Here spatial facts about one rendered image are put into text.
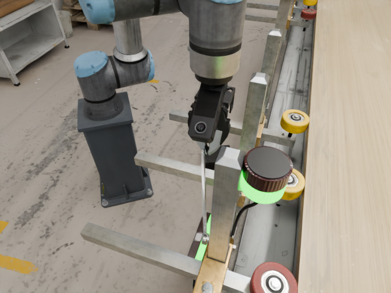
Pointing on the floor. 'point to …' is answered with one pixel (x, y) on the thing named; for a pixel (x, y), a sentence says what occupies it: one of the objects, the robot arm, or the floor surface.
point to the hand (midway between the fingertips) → (207, 152)
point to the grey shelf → (47, 27)
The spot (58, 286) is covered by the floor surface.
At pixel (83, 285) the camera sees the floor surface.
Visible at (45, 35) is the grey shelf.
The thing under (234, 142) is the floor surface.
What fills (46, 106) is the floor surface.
